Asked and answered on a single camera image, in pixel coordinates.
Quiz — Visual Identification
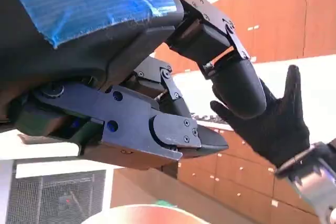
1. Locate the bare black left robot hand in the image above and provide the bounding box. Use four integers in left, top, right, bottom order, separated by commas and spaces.
0, 0, 267, 171

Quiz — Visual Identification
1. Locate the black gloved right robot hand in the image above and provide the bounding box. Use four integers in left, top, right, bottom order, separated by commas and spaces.
209, 64, 311, 168

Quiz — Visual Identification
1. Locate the pink bowl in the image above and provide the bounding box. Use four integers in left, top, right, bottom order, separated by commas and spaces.
81, 204, 208, 224

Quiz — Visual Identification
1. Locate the brown wooden drawer cabinet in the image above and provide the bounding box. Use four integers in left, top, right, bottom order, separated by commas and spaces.
111, 119, 328, 224

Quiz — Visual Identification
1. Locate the black patterned strip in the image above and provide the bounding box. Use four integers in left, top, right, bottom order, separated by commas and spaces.
191, 112, 229, 125

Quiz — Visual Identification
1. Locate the brown wooden door cabinet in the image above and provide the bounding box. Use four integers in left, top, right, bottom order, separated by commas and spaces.
154, 0, 336, 76

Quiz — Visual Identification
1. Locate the green cutting mat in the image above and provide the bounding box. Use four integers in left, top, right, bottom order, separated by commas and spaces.
154, 199, 171, 208

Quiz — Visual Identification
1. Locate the white mesh-front cabinet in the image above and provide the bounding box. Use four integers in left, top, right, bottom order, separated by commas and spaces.
0, 158, 115, 224

